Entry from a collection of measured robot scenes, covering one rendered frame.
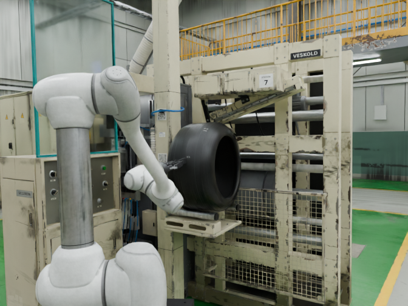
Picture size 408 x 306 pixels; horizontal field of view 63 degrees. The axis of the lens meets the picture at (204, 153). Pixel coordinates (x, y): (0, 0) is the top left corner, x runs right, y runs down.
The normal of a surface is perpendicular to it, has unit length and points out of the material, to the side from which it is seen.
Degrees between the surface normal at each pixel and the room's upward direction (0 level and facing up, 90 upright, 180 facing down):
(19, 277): 90
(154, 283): 85
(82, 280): 78
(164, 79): 90
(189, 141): 53
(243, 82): 90
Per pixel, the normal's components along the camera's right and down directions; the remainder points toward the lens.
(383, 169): -0.60, 0.05
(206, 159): 0.26, -0.17
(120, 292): 0.02, -0.01
